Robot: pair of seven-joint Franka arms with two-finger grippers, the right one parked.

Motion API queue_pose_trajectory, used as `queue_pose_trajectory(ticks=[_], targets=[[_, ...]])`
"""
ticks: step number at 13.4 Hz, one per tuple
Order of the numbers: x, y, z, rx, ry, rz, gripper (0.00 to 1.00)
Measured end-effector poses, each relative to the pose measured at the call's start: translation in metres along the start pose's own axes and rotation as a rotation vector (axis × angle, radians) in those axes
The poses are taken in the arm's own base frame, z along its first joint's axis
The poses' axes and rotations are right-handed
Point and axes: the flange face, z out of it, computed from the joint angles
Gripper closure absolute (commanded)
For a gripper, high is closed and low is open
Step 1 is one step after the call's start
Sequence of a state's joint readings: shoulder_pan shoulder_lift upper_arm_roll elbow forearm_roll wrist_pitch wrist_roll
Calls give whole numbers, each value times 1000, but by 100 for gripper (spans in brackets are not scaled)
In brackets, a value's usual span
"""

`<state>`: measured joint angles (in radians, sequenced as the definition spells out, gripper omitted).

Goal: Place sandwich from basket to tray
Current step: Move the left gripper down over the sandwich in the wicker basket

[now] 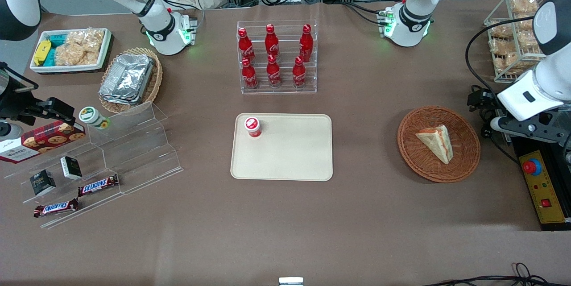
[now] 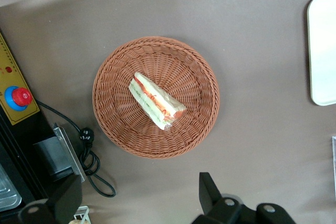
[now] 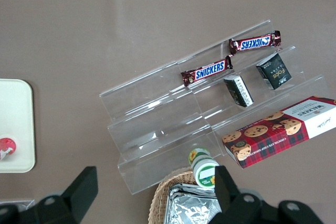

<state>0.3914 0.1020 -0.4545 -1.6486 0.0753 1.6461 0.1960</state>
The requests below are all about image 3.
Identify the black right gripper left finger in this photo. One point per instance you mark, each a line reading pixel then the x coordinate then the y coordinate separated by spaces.
pixel 76 195

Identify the clear acrylic stepped stand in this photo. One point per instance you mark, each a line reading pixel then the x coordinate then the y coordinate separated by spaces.
pixel 147 119
pixel 262 98

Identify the woven wicker basket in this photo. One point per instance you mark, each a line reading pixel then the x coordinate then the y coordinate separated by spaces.
pixel 157 197

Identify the cream plastic tray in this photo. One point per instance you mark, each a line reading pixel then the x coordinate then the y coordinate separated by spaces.
pixel 18 108

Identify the foil wrapped sandwich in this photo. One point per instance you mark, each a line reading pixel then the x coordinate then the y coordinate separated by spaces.
pixel 191 205

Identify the black box gold Face print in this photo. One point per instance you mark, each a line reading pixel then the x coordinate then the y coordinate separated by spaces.
pixel 277 73

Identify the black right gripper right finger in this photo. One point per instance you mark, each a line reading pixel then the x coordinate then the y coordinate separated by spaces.
pixel 225 192

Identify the white green sunflower yogurt bottle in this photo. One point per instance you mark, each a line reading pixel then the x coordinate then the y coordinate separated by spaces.
pixel 203 166

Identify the Snickers chocolate bar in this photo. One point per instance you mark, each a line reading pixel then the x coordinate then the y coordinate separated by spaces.
pixel 254 42
pixel 210 70

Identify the clear plastic box edge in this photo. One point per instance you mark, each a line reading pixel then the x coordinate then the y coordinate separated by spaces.
pixel 21 203

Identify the Walkers red tartan cookie box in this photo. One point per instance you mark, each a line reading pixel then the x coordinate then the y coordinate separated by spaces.
pixel 278 134

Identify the red white wrapped snack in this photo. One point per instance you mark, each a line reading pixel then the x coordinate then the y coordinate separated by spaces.
pixel 7 146

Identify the black box white text side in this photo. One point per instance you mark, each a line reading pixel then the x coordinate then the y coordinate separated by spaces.
pixel 240 90

